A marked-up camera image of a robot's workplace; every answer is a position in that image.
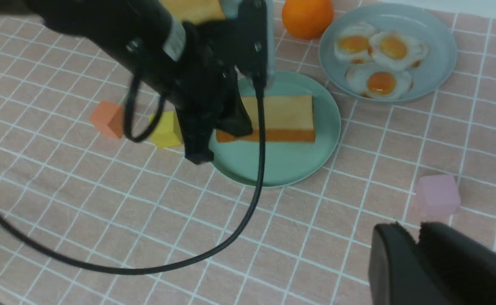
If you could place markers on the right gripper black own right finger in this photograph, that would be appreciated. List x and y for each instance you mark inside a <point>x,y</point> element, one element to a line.
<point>463,269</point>

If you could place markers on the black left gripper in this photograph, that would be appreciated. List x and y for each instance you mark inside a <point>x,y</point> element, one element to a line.
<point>204,91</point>

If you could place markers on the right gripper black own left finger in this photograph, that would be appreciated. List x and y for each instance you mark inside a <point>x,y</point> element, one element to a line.
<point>396,273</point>

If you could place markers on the toast slice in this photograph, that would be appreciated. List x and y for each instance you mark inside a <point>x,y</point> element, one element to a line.
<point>194,11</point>
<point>288,118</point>

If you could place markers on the fried egg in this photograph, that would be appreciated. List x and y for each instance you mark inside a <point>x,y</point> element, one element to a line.
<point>351,45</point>
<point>376,82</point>
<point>397,51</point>

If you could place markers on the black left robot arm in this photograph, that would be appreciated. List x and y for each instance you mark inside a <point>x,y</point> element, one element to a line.
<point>104,38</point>

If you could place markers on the yellow foam cube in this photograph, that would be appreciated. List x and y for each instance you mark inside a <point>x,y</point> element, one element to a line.
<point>168,132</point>

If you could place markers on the pink foam cube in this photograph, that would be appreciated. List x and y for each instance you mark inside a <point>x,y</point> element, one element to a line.
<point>437,195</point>

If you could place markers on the orange foam cube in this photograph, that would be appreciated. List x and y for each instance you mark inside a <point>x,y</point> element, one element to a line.
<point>108,119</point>

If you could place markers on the green empty plate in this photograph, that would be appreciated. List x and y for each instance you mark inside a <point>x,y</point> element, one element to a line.
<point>285,163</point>

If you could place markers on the pink checkered tablecloth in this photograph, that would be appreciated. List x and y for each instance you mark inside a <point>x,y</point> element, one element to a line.
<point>384,150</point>

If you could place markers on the orange fruit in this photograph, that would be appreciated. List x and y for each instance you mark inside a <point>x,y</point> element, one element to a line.
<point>307,19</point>

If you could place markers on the blue egg plate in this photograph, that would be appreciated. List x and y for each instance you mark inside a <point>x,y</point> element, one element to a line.
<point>408,20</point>

